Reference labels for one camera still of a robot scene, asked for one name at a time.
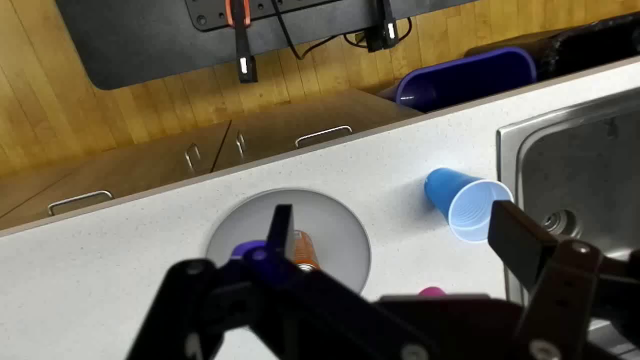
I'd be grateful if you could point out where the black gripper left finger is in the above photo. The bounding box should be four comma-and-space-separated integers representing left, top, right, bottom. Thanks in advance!
127, 202, 443, 360

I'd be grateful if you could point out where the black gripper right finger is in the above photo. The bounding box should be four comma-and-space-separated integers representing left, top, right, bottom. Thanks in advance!
486, 199, 640, 360

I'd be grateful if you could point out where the blue plastic cup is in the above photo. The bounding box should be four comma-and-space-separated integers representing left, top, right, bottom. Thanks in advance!
422, 167, 516, 246

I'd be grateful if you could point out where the orange soda can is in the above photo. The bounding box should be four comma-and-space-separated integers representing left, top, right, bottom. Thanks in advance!
290, 228, 323, 272

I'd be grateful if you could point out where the grey round plate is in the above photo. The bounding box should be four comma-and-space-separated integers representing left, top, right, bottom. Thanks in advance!
204, 189, 372, 297

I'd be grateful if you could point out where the stainless steel double sink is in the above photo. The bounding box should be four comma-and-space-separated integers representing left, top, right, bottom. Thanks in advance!
494, 86, 640, 360

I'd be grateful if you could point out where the wooden base cabinet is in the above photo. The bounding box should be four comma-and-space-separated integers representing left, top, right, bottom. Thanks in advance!
0, 86, 425, 237

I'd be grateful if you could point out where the orange and black clamp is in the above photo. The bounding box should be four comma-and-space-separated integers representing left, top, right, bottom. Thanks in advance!
222, 0, 261, 86

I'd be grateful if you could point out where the black cart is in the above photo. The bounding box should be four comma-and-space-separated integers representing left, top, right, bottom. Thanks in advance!
54, 0, 476, 93

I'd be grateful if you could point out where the metal cabinet door handle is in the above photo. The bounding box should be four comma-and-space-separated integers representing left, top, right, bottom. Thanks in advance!
182, 142, 204, 179
232, 133, 250, 163

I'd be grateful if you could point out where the metal drawer handle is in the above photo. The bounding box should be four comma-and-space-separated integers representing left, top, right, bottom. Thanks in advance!
47, 189, 116, 218
293, 123, 356, 151

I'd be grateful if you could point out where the thin black cable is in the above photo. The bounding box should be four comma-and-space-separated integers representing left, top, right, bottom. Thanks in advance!
269, 0, 376, 62

